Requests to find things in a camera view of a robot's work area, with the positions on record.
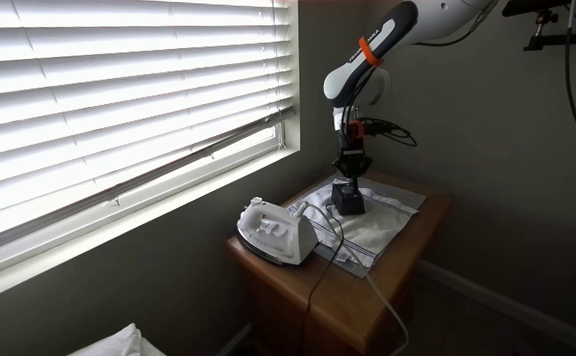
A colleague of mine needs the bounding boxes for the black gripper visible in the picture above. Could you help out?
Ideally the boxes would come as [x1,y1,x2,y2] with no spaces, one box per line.
[333,120,372,183]

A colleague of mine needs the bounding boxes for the black alarm clock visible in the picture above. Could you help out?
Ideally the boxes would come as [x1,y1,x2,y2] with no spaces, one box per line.
[333,183,365,215]

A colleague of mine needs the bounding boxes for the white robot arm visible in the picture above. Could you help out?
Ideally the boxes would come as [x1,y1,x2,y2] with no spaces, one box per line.
[323,0,491,183]

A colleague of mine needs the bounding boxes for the white striped towel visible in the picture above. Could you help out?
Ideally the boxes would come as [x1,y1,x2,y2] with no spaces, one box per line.
[285,179,422,268]

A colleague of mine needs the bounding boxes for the grey checked place mat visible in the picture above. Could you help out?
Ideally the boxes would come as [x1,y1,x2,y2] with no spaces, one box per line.
[285,171,430,280]

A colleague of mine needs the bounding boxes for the white clothes iron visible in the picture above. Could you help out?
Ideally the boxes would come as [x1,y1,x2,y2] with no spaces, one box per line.
[238,197,319,264]

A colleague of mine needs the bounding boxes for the wooden side table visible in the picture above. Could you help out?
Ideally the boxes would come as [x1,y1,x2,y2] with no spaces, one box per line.
[226,171,454,356]

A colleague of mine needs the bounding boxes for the white window blinds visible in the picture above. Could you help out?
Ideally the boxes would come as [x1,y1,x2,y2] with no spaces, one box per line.
[0,0,299,292]

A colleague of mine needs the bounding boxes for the white pillow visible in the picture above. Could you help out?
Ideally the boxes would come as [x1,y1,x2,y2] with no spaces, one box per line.
[70,321,167,356]

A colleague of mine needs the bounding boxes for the black iron power cord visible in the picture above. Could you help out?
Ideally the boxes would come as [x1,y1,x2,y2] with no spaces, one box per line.
[297,199,349,356]

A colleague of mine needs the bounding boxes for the black camera stand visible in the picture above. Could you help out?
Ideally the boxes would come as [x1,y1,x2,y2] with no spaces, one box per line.
[501,0,576,50]

